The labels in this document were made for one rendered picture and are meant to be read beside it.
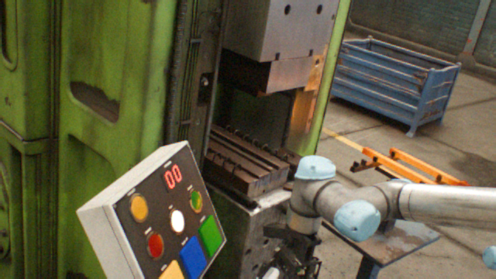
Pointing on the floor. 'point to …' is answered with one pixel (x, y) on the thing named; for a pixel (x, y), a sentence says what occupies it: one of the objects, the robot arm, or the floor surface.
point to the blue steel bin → (394, 81)
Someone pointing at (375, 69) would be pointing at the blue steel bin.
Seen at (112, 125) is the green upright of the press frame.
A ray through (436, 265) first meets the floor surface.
